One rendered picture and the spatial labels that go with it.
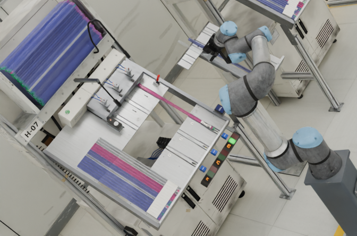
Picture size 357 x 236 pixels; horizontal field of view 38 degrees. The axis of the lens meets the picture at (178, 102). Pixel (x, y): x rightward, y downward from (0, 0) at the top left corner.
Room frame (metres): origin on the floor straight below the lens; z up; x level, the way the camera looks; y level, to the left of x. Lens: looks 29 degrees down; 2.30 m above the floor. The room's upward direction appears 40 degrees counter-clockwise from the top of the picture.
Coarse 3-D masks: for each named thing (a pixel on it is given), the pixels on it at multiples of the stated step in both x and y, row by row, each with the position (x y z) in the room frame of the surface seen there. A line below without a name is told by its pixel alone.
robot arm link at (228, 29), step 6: (222, 24) 2.25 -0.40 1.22; (228, 24) 2.20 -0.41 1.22; (234, 24) 2.19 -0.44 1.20; (222, 30) 2.20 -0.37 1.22; (228, 30) 2.18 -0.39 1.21; (234, 30) 2.17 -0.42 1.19; (216, 36) 2.27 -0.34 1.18; (222, 36) 2.21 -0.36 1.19; (228, 36) 2.18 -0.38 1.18; (234, 36) 2.18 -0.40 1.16; (222, 42) 2.24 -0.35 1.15
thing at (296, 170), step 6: (234, 66) 2.56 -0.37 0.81; (228, 72) 2.55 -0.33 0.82; (228, 78) 2.57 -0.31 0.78; (234, 78) 2.54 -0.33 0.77; (258, 102) 2.56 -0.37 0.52; (264, 108) 2.56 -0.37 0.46; (264, 114) 2.55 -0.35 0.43; (270, 120) 2.56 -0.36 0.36; (276, 126) 2.56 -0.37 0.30; (306, 162) 2.46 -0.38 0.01; (288, 168) 2.51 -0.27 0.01; (294, 168) 2.48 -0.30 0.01; (300, 168) 2.45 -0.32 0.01; (288, 174) 2.48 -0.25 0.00; (294, 174) 2.44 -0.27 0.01; (300, 174) 2.41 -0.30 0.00
